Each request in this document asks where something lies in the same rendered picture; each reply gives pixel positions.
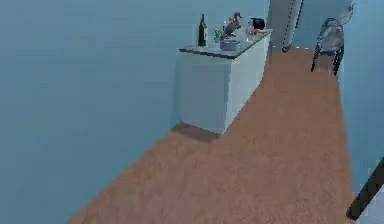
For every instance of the white cupboard with grey top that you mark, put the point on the white cupboard with grey top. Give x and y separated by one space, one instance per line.
213 90

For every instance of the grey square box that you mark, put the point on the grey square box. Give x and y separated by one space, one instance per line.
229 44

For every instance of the dark wine bottle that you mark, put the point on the dark wine bottle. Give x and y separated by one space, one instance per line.
202 32

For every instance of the small green plant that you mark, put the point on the small green plant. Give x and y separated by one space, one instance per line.
218 33

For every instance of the grey duck figurine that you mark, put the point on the grey duck figurine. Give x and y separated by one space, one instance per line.
232 25

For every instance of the clear glass bottle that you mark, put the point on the clear glass bottle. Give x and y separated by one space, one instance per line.
249 30

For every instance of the black round pot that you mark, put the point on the black round pot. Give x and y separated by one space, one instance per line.
258 23

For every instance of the grey chair with black legs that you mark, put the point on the grey chair with black legs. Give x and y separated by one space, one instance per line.
330 38

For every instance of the black furniture leg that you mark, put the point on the black furniture leg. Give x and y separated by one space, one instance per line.
366 191

